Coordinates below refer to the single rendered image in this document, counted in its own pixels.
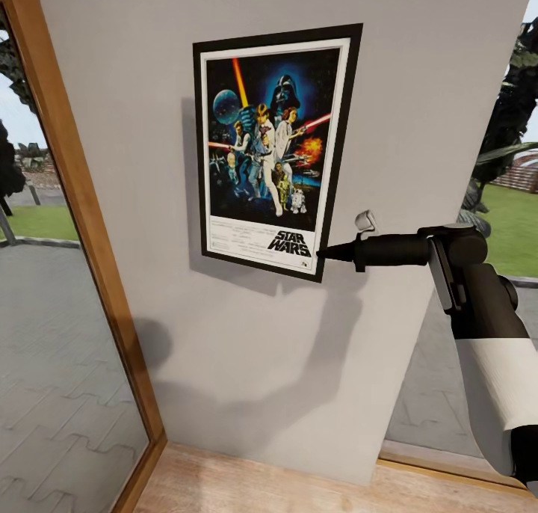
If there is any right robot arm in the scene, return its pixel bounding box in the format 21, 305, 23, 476
316, 210, 538, 499

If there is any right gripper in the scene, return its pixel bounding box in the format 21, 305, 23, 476
316, 233, 402, 272

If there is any poster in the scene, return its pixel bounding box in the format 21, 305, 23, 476
192, 23, 363, 283

